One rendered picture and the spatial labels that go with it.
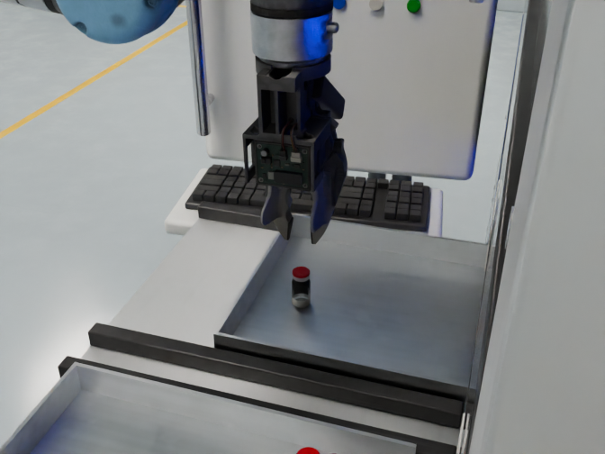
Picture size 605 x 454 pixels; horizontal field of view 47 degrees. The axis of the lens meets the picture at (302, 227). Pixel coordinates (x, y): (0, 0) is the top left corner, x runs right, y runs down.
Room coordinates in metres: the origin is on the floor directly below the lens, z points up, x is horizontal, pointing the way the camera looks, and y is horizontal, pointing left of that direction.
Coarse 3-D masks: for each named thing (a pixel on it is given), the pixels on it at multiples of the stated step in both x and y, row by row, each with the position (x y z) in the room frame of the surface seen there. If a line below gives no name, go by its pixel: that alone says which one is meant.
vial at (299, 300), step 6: (294, 282) 0.65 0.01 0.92; (300, 282) 0.64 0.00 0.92; (306, 282) 0.65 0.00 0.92; (294, 288) 0.64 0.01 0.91; (300, 288) 0.64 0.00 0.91; (306, 288) 0.64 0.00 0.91; (294, 294) 0.64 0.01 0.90; (300, 294) 0.64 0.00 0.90; (306, 294) 0.64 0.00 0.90; (294, 300) 0.64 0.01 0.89; (300, 300) 0.64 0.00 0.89; (306, 300) 0.64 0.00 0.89; (300, 306) 0.64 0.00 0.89; (306, 306) 0.64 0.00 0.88
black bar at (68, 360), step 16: (64, 368) 0.52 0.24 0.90; (112, 368) 0.52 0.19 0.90; (176, 384) 0.50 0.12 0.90; (240, 400) 0.48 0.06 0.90; (256, 400) 0.48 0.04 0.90; (304, 416) 0.46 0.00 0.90; (320, 416) 0.46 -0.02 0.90; (384, 432) 0.44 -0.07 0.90; (416, 448) 0.42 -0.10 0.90; (432, 448) 0.42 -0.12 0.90; (448, 448) 0.42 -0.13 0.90
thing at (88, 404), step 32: (64, 384) 0.49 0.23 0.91; (96, 384) 0.50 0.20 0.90; (128, 384) 0.49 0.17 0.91; (160, 384) 0.48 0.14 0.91; (32, 416) 0.44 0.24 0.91; (64, 416) 0.47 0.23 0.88; (96, 416) 0.47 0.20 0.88; (128, 416) 0.47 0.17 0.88; (160, 416) 0.47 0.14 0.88; (192, 416) 0.47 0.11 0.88; (224, 416) 0.46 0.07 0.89; (256, 416) 0.45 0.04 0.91; (288, 416) 0.44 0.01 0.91; (0, 448) 0.41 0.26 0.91; (32, 448) 0.44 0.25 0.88; (64, 448) 0.44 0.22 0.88; (96, 448) 0.44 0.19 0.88; (128, 448) 0.44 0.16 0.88; (160, 448) 0.44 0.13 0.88; (192, 448) 0.44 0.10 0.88; (224, 448) 0.44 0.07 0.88; (256, 448) 0.44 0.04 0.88; (288, 448) 0.44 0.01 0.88; (320, 448) 0.43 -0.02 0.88; (352, 448) 0.43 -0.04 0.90; (384, 448) 0.42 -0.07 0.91
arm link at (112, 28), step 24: (0, 0) 0.52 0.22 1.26; (24, 0) 0.51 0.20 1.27; (48, 0) 0.50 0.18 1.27; (72, 0) 0.47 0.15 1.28; (96, 0) 0.47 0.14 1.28; (120, 0) 0.47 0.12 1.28; (144, 0) 0.47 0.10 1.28; (168, 0) 0.49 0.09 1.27; (72, 24) 0.47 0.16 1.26; (96, 24) 0.47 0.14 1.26; (120, 24) 0.47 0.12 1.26; (144, 24) 0.47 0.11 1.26
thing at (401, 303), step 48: (288, 240) 0.78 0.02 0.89; (336, 240) 0.78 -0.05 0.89; (384, 240) 0.76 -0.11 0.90; (432, 240) 0.75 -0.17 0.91; (288, 288) 0.68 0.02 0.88; (336, 288) 0.68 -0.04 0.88; (384, 288) 0.68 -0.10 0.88; (432, 288) 0.68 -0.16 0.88; (480, 288) 0.68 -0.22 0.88; (240, 336) 0.59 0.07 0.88; (288, 336) 0.59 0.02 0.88; (336, 336) 0.59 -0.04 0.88; (384, 336) 0.59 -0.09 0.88; (432, 336) 0.59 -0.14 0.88; (384, 384) 0.50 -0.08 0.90; (432, 384) 0.49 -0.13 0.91
